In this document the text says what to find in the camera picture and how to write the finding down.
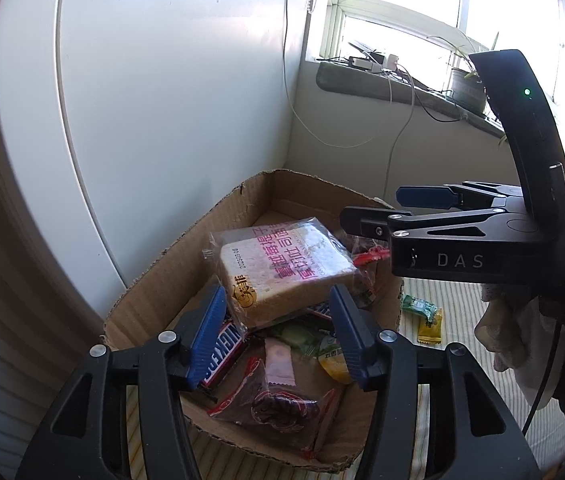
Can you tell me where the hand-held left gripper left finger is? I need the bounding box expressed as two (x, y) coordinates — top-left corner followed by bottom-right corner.
(15, 285), (228, 480)

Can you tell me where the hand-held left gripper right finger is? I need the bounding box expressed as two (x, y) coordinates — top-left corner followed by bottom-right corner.
(329, 284), (543, 480)

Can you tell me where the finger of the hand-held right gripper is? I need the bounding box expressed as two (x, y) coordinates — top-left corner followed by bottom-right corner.
(395, 180), (527, 211)
(339, 205), (529, 252)

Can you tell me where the large brown chocolate bar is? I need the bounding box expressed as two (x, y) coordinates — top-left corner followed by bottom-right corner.
(197, 317), (243, 396)

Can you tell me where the green-lidded yellow jelly cup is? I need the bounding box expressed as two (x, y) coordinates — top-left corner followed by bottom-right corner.
(317, 337), (356, 385)

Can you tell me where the brown cardboard box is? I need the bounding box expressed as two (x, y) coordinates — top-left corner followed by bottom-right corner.
(102, 169), (404, 473)

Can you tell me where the sliced bread packet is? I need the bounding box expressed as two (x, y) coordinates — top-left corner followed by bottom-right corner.
(202, 217), (363, 333)

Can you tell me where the person's right hand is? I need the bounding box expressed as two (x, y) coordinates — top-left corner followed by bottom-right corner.
(474, 280), (565, 403)

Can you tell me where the red and clear snack packet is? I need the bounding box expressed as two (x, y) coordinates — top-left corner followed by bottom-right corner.
(345, 232), (393, 308)

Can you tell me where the small green candy packet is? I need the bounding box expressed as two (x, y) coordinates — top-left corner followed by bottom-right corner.
(400, 294), (437, 323)

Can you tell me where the pink snack packet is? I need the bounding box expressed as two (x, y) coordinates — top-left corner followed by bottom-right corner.
(262, 337), (297, 388)

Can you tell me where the small yellow candy packet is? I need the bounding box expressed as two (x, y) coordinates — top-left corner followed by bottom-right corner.
(417, 308), (444, 345)

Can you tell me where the potted spider plant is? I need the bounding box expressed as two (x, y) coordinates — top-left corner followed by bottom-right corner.
(427, 30), (508, 148)

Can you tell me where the clear red-edged dried fruit packet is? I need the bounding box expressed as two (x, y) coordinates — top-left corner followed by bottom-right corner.
(207, 342), (346, 463)

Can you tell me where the striped cloth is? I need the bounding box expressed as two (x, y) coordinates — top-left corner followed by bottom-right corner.
(122, 280), (565, 480)

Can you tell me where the dark window sill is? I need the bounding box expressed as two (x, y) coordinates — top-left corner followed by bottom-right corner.
(316, 61), (508, 141)

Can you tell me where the black sill cable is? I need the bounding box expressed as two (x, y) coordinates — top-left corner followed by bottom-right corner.
(413, 85), (488, 123)

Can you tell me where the white cable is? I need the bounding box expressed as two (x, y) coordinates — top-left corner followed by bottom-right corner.
(282, 0), (416, 201)

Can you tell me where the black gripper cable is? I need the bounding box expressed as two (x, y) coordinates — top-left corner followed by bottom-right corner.
(520, 322), (563, 436)

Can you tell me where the white window frame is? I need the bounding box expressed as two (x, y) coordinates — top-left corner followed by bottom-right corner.
(305, 0), (565, 191)

